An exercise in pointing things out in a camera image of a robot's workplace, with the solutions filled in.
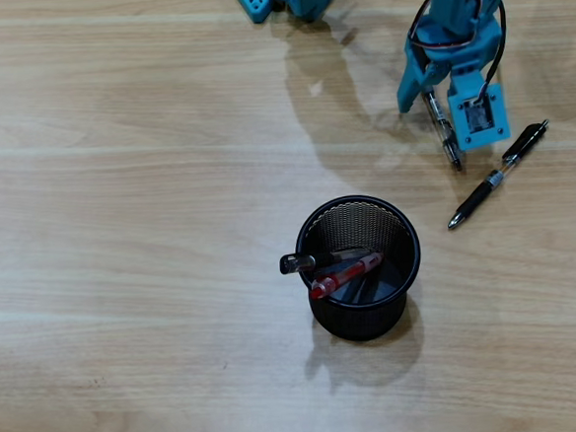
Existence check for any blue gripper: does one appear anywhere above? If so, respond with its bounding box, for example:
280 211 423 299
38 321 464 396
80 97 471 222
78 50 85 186
390 0 518 115

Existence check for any grey grip retractable pen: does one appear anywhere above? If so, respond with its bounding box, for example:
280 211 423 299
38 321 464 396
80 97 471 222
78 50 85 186
422 89 465 175

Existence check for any black retractable pen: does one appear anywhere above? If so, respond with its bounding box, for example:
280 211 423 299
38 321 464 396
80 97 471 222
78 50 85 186
439 118 557 232

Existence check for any red retractable pen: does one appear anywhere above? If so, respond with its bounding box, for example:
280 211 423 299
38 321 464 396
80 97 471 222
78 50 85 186
306 251 388 303

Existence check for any clear capped black pen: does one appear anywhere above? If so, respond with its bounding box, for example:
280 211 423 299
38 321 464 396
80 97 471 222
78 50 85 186
278 247 372 277

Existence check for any black mesh pen holder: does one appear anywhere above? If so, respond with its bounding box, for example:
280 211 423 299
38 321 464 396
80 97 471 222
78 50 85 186
291 190 428 347

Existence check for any blue wrist camera module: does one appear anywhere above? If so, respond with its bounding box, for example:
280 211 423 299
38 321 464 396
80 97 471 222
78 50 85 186
444 69 514 154

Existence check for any black camera cable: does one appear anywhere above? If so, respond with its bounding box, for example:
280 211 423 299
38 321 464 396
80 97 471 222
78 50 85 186
468 0 514 108

